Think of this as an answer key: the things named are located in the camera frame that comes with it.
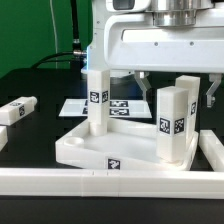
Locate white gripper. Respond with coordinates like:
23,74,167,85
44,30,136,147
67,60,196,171
104,13,224,100

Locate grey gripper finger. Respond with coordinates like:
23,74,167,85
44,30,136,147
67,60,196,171
206,73,222,108

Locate white desk top tray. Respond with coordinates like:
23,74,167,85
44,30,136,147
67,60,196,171
55,118,198,171

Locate white U-shaped marker base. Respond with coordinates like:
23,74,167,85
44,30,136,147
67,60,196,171
59,99,152,118

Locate white right fence rail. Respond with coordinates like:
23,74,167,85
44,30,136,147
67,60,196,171
199,130,224,172

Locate white fence rail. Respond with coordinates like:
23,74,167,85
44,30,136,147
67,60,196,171
0,168,224,199
199,130,224,172

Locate black cable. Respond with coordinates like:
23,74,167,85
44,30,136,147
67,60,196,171
30,0,88,70

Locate white front fence rail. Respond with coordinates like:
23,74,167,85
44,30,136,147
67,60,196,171
0,168,224,199

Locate white thin cable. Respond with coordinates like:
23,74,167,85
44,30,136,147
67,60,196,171
49,0,59,70

